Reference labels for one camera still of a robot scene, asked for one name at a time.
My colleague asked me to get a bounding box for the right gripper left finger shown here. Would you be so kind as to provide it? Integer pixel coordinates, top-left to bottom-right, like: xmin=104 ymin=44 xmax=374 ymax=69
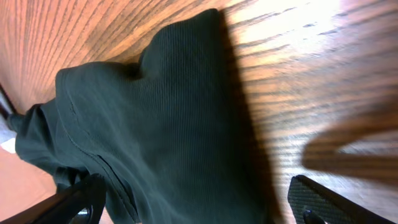
xmin=1 ymin=174 xmax=106 ymax=224

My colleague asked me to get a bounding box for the black polo shirt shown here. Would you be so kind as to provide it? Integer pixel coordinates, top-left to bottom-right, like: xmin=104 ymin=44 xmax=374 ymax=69
xmin=7 ymin=9 xmax=271 ymax=223

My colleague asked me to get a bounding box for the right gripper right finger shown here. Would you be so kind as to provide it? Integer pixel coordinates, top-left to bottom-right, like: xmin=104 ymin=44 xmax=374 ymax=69
xmin=287 ymin=175 xmax=394 ymax=224

